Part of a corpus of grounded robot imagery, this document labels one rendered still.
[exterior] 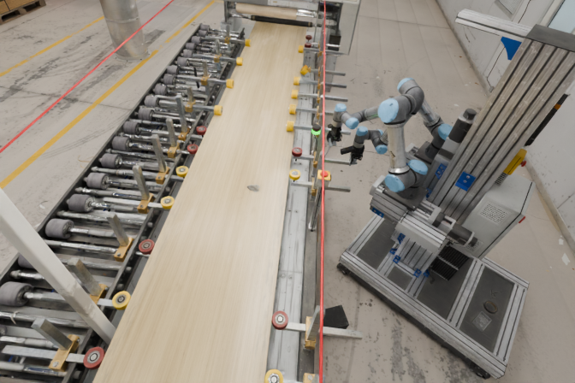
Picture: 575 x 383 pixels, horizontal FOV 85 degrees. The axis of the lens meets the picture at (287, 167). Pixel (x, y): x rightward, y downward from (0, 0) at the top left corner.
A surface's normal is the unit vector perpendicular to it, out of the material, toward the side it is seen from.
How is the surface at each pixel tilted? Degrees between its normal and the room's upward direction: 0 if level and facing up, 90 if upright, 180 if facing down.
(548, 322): 0
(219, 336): 0
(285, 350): 0
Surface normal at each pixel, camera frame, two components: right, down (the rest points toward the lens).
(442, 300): 0.08, -0.72
